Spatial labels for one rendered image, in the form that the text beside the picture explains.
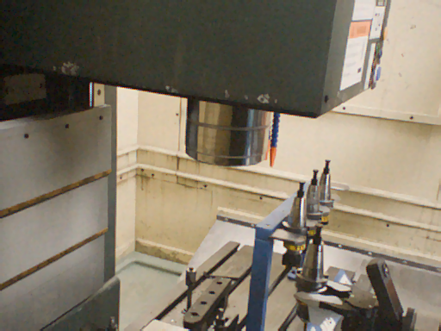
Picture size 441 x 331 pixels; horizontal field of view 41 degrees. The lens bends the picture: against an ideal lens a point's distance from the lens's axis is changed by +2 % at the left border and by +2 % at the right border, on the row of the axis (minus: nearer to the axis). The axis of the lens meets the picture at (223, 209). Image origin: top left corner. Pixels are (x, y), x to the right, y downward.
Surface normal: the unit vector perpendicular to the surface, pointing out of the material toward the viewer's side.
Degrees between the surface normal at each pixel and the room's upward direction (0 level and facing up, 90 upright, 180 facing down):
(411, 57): 90
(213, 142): 90
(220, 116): 90
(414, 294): 24
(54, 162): 90
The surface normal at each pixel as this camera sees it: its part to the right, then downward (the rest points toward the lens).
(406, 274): -0.10, -0.73
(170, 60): -0.41, 0.29
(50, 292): 0.90, 0.22
